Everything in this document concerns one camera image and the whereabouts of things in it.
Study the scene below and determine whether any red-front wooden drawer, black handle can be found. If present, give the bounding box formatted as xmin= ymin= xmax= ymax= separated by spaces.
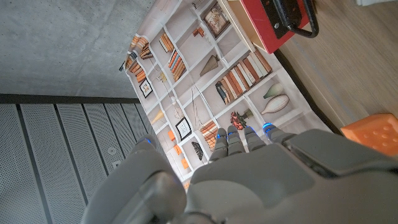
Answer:
xmin=217 ymin=0 xmax=320 ymax=54

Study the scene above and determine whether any printed bookshelf backdrop cloth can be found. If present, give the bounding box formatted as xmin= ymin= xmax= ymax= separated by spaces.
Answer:
xmin=119 ymin=0 xmax=332 ymax=191

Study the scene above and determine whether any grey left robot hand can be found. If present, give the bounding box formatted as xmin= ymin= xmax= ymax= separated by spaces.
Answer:
xmin=80 ymin=123 xmax=398 ymax=224

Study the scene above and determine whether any orange block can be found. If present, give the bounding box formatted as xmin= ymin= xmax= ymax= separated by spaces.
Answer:
xmin=340 ymin=113 xmax=398 ymax=157

